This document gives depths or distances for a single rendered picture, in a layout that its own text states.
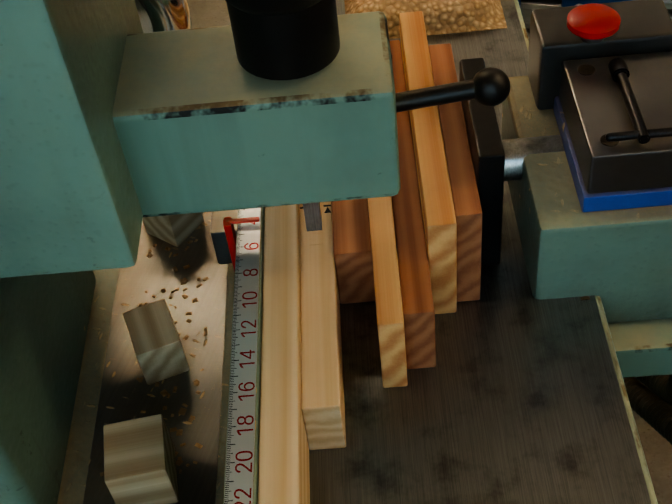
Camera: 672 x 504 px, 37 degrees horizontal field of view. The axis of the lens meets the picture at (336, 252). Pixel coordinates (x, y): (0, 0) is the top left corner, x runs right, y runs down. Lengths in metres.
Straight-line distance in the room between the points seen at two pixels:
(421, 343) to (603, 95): 0.17
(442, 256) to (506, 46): 0.27
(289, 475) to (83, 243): 0.15
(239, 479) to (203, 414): 0.22
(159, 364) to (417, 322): 0.23
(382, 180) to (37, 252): 0.18
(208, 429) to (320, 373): 0.18
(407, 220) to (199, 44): 0.16
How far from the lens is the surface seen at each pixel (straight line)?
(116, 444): 0.65
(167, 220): 0.78
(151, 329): 0.71
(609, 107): 0.58
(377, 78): 0.49
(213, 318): 0.75
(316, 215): 0.57
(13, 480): 0.62
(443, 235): 0.55
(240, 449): 0.49
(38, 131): 0.46
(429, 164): 0.58
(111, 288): 0.79
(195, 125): 0.49
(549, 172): 0.60
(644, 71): 0.61
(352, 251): 0.58
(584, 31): 0.60
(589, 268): 0.60
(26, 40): 0.43
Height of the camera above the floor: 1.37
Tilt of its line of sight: 47 degrees down
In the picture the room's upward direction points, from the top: 7 degrees counter-clockwise
